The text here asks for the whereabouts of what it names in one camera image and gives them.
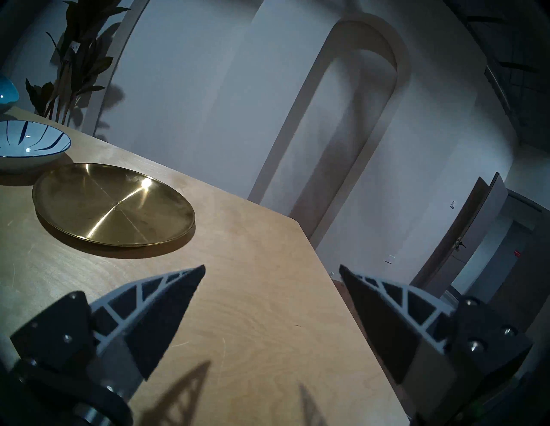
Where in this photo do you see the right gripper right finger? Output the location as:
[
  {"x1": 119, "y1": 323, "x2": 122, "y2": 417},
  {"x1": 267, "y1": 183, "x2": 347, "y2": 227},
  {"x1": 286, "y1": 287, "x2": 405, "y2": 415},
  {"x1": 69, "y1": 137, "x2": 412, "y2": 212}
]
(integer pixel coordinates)
[{"x1": 339, "y1": 265, "x2": 533, "y2": 423}]

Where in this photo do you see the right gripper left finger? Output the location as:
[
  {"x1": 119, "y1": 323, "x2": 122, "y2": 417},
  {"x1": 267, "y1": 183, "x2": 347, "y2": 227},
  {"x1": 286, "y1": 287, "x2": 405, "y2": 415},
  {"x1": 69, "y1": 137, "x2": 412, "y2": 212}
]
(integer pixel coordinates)
[{"x1": 11, "y1": 265, "x2": 206, "y2": 400}]

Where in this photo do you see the blue penguin plate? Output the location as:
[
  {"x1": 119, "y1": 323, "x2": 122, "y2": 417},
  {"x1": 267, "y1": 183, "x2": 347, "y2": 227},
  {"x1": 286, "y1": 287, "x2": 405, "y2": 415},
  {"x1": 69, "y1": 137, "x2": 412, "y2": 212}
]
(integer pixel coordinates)
[{"x1": 0, "y1": 73, "x2": 20, "y2": 114}]

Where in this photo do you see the dark grey door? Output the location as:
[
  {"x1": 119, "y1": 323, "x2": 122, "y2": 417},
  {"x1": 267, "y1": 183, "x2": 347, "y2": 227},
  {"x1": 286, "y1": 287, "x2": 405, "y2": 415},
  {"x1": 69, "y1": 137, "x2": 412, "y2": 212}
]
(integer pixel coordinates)
[{"x1": 410, "y1": 172, "x2": 550, "y2": 335}]

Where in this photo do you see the gold metal plate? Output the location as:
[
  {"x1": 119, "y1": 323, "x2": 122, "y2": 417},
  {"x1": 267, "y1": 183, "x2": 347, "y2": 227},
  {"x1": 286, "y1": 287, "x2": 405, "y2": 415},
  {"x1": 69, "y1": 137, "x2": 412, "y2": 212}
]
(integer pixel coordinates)
[{"x1": 32, "y1": 163, "x2": 196, "y2": 248}]

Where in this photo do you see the white plate with blue stripes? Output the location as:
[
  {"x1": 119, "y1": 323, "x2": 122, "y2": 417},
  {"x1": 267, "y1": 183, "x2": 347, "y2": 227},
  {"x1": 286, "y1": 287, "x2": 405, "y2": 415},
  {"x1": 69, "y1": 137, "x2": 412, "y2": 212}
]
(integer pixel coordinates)
[{"x1": 0, "y1": 120, "x2": 72, "y2": 174}]

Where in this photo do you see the tall green leafy plant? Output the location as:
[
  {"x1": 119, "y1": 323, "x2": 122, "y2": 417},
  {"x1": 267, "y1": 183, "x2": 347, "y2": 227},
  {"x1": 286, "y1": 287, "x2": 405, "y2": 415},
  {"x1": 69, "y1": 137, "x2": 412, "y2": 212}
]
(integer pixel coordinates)
[{"x1": 25, "y1": 0, "x2": 131, "y2": 127}]

